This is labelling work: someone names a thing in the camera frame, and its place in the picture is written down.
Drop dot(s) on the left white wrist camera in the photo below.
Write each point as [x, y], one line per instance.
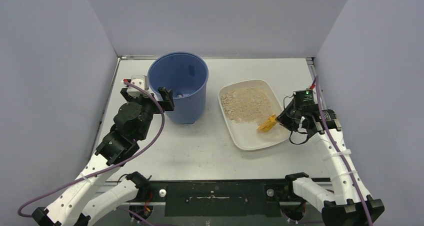
[140, 81]

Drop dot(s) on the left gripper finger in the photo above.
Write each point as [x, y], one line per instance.
[126, 95]
[167, 102]

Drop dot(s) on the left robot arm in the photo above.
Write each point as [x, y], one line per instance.
[78, 205]

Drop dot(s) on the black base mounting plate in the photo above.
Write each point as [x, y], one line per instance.
[224, 198]

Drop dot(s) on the tan cat litter pile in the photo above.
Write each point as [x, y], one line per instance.
[247, 105]

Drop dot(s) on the blue plastic bucket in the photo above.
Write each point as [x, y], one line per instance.
[186, 74]

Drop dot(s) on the orange litter scoop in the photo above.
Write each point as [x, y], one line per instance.
[268, 124]

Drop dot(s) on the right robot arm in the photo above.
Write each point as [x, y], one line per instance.
[349, 203]

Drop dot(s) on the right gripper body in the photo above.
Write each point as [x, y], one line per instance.
[288, 115]

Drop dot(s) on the white litter tray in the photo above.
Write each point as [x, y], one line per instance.
[245, 135]

